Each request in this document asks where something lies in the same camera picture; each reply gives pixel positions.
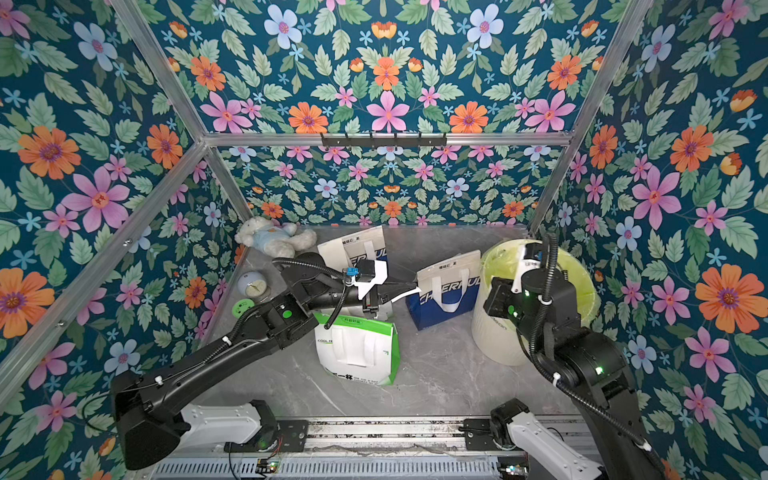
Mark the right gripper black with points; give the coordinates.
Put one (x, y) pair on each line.
(495, 301)

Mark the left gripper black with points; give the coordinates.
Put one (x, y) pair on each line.
(382, 293)

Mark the bag white receipt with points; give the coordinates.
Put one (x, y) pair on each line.
(334, 254)
(406, 294)

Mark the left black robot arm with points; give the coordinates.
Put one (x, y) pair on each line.
(155, 413)

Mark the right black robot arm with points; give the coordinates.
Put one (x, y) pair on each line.
(541, 302)

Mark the white trash bin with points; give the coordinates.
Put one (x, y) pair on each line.
(497, 339)

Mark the yellow-green bin liner bag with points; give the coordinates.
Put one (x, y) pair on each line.
(501, 261)

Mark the right blue white bag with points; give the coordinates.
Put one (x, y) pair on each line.
(446, 289)

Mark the blue white bag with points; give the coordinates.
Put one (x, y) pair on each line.
(446, 289)
(365, 244)

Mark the middle green white bag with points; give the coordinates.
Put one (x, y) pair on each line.
(381, 313)

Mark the green white bag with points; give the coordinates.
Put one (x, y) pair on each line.
(381, 313)
(358, 349)

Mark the rear blue white bag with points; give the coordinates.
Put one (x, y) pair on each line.
(365, 244)

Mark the front green white bag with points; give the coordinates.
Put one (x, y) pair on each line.
(358, 349)

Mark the white blue plush bear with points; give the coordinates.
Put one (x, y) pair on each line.
(283, 241)

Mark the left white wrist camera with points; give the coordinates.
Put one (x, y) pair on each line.
(366, 274)

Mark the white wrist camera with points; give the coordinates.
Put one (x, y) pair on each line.
(528, 258)
(366, 274)

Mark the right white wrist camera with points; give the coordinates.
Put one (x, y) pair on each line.
(528, 258)

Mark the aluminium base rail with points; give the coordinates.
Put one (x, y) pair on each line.
(451, 435)

